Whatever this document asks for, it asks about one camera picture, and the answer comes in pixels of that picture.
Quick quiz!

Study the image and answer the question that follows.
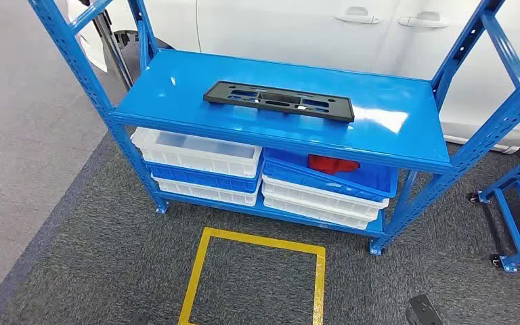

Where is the yellow tape square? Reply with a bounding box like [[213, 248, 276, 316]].
[[177, 227, 327, 325]]

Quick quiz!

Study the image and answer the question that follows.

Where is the blue wheeled rack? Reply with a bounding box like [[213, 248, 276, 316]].
[[468, 146, 520, 274]]

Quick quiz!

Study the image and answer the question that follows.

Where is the blue metal shelf rack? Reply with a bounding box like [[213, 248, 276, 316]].
[[27, 0, 520, 257]]

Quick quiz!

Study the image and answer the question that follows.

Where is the white car door handle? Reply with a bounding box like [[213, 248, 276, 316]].
[[397, 11, 450, 29], [335, 6, 381, 24]]

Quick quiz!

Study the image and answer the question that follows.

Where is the clear white plastic bin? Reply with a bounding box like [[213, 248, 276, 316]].
[[131, 127, 263, 179]]

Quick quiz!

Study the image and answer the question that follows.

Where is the black plastic plate part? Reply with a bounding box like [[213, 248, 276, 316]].
[[202, 81, 355, 123]]

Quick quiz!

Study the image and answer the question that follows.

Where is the red object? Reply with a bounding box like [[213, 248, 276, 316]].
[[307, 154, 360, 176]]

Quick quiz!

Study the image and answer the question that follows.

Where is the grey metal stand pole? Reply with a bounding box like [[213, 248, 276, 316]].
[[90, 6, 134, 91]]

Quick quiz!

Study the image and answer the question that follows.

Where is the white car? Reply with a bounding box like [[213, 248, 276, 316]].
[[66, 0, 520, 155]]

